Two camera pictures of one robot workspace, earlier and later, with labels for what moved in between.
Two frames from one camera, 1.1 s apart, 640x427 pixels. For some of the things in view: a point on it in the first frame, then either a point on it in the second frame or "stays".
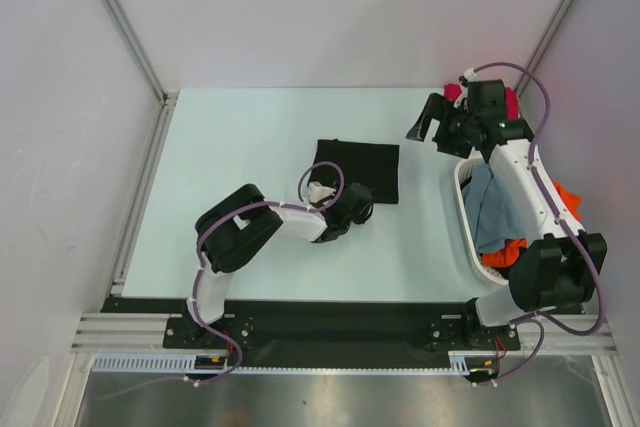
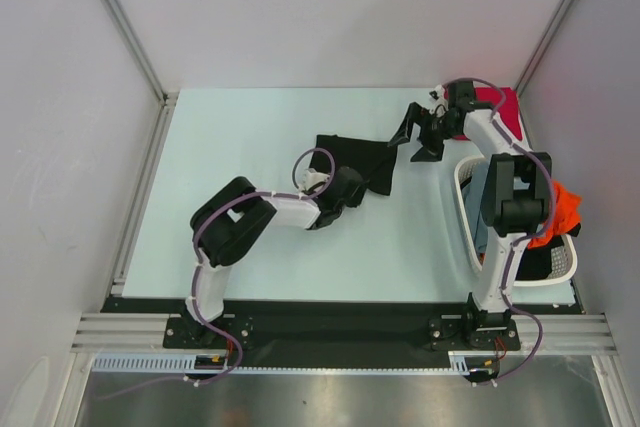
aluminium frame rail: [138, 333] stays
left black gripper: [362, 215] -> [357, 194]
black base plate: [323, 334] stays
